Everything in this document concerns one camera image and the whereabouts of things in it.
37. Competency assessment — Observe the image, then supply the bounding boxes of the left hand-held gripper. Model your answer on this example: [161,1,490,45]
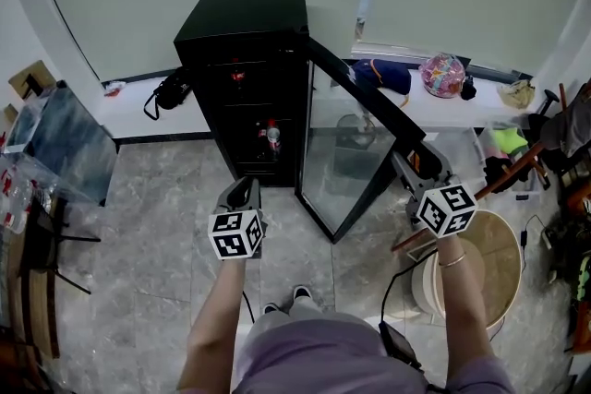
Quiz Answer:
[207,177,267,262]

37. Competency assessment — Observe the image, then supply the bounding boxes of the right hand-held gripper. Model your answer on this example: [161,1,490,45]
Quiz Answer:
[391,141,477,240]

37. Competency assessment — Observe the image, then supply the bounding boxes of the black shoulder bag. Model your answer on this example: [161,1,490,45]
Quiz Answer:
[142,68,193,121]

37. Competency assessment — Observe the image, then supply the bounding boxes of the person's right forearm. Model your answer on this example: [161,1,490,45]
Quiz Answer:
[433,234,495,387]

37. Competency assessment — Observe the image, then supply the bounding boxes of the person's left forearm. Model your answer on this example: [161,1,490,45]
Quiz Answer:
[177,257,248,391]

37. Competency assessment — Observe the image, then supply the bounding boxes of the black glass-door mini fridge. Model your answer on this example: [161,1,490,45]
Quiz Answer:
[173,0,311,189]

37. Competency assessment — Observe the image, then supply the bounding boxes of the grey box black lid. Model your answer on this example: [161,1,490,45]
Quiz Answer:
[332,142,387,181]

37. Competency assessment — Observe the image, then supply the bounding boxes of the clear bottle red label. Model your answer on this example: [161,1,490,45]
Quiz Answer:
[266,119,282,158]

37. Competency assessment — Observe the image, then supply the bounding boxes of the white window ledge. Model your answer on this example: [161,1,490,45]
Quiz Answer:
[99,68,539,139]

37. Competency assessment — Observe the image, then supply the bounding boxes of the black garment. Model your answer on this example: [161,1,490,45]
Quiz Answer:
[483,154,527,188]

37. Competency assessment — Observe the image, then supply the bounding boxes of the wooden coat rack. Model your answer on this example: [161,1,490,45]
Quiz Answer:
[391,82,569,253]

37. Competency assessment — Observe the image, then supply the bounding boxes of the neon green cloth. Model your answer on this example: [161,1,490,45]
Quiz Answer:
[488,127,529,156]

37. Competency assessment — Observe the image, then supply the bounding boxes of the pink patterned round bag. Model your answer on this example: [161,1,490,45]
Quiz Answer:
[418,53,466,100]

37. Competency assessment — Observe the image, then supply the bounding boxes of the clear bin pink contents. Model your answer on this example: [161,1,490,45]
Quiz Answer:
[479,122,541,195]

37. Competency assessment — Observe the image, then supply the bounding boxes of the white round tub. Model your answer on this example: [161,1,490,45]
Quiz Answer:
[410,209,523,331]

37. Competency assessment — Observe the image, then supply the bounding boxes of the beige hat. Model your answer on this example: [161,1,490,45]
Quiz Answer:
[497,79,536,110]

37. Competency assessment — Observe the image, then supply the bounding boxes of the person's grey trousers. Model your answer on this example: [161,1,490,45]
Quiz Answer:
[251,294,324,328]

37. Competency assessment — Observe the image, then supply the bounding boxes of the grey garment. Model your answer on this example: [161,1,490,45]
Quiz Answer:
[538,80,591,158]

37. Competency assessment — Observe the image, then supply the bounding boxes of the black waist device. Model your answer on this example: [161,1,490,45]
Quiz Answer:
[378,320,424,373]

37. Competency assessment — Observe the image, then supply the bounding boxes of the person's purple shirt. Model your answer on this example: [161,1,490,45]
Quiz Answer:
[179,311,513,394]

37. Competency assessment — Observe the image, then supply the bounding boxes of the black green sneaker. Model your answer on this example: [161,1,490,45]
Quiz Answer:
[570,253,591,305]

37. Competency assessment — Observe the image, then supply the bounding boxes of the black metal chair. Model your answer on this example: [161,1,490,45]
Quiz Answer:
[20,196,102,295]

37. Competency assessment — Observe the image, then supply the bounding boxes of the cluster of clear water jugs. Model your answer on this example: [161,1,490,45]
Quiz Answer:
[0,161,56,236]

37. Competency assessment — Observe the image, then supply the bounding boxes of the wooden table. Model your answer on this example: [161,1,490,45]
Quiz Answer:
[0,234,61,359]

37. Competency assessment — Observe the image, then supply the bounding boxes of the black faucet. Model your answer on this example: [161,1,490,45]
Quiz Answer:
[22,74,45,101]

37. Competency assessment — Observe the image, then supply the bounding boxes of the black wire mesh bin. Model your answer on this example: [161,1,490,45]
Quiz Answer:
[335,113,376,149]

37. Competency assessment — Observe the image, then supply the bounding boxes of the thin gold bracelet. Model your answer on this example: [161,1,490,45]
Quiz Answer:
[437,252,466,269]

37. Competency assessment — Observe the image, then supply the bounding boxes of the navy bag orange strap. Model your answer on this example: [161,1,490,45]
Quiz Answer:
[350,58,412,108]

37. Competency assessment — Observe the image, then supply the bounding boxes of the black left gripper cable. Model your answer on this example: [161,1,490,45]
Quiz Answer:
[242,290,256,324]

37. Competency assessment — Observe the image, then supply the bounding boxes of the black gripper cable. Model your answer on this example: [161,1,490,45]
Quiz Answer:
[242,290,256,324]
[379,246,438,324]

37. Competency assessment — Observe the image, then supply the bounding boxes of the black power adapter cable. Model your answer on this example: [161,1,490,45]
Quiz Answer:
[519,214,553,250]

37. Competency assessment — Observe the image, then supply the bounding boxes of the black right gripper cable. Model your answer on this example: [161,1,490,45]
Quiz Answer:
[379,246,438,324]

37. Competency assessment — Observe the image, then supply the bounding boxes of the black handle post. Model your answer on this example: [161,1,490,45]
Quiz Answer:
[528,90,560,130]

